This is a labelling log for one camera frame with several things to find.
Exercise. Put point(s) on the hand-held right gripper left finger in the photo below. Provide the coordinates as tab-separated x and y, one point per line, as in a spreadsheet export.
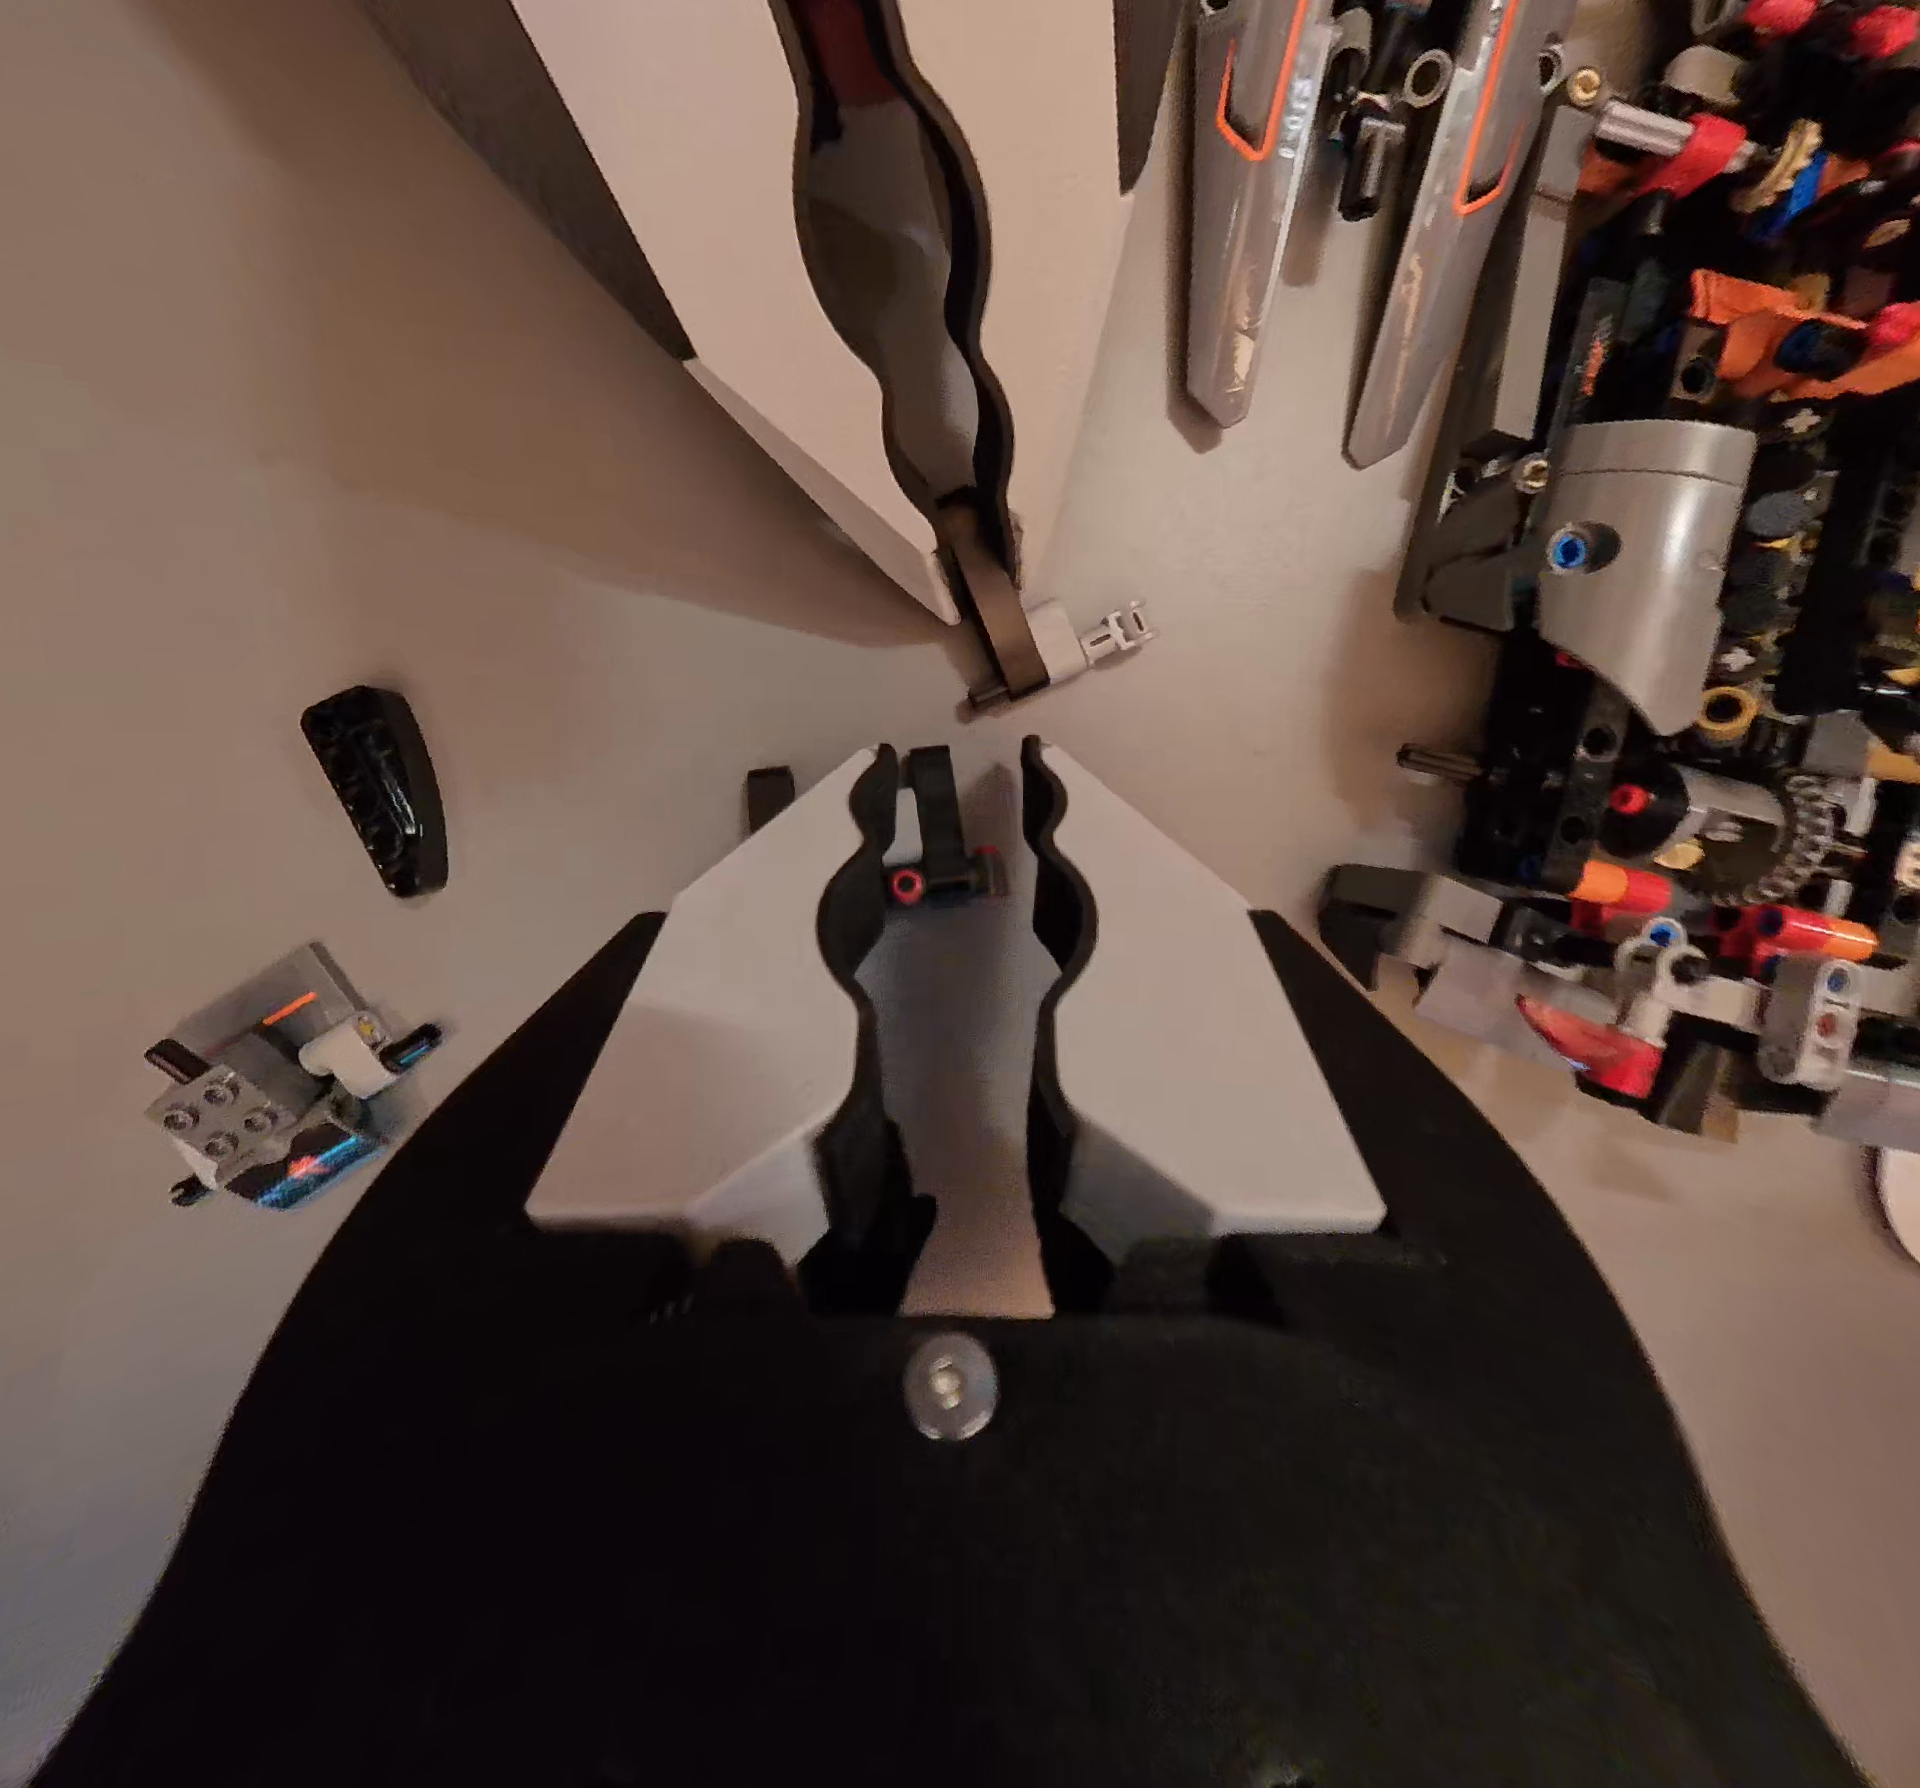
660	1068

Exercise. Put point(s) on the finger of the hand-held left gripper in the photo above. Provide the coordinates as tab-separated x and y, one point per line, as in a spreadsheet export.
1035	93
645	138

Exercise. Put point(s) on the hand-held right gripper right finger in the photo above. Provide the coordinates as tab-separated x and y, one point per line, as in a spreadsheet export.
1216	1068

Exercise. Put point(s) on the black frame red pins lego assembly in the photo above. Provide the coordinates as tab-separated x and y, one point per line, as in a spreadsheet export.
938	829

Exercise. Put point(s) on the black beam white connector lego assembly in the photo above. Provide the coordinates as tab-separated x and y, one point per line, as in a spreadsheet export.
1006	633

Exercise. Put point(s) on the grey orange-striped lego assembly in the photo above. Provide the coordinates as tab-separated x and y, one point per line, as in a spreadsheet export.
278	1068

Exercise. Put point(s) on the black curved lego panel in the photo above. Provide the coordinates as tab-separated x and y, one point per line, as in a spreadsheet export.
376	791

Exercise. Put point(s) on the lego technic car model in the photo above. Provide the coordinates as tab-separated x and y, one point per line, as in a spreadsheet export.
1650	527

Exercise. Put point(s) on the white flat object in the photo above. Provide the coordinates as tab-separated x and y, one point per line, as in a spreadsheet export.
1902	1203

